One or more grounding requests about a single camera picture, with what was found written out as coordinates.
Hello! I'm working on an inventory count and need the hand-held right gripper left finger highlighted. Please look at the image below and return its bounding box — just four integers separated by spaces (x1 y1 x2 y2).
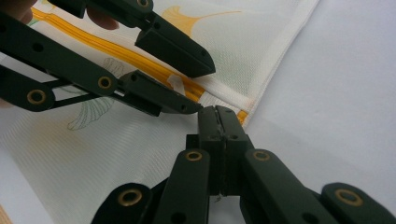
186 105 225 197

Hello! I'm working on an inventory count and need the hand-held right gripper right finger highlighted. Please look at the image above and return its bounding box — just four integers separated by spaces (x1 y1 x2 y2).
216 105 255 197

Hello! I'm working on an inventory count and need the white leaf-print mesh laundry bag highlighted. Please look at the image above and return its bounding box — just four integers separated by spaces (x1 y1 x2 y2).
0 0 321 224

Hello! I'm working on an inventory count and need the white zipper pull tab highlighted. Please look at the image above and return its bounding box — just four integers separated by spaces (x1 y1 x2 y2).
167 74 187 95

